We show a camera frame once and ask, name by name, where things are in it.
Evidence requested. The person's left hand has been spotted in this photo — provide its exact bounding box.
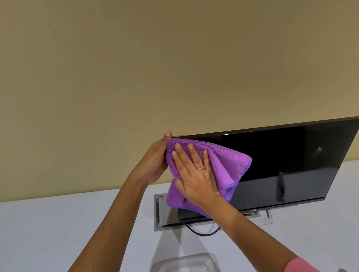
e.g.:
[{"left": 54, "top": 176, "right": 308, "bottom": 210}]
[{"left": 135, "top": 129, "right": 173, "bottom": 187}]

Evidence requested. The person's right hand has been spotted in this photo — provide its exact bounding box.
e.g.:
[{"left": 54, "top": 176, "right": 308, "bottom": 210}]
[{"left": 169, "top": 142, "right": 224, "bottom": 208}]

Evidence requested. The purple microfiber cloth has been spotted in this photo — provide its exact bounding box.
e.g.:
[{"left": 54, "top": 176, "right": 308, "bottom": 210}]
[{"left": 163, "top": 137, "right": 253, "bottom": 221}]

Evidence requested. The clear plastic container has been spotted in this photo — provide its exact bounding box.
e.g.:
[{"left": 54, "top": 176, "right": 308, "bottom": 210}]
[{"left": 149, "top": 250, "right": 225, "bottom": 272}]

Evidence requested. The black Dell monitor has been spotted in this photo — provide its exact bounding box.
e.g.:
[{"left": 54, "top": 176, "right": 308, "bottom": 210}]
[{"left": 167, "top": 109, "right": 359, "bottom": 229}]

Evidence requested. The person's right forearm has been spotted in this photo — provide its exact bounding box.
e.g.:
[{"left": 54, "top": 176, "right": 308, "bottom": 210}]
[{"left": 203, "top": 198, "right": 302, "bottom": 272}]

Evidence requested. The person's left forearm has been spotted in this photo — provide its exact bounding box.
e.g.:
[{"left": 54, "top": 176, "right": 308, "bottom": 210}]
[{"left": 66, "top": 174, "right": 150, "bottom": 272}]

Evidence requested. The grey desk cable box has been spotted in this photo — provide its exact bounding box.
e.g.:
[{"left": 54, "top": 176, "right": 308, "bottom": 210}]
[{"left": 152, "top": 194, "right": 195, "bottom": 233}]

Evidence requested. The black cable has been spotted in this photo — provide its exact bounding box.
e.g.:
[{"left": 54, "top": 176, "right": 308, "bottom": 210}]
[{"left": 183, "top": 222, "right": 221, "bottom": 239}]

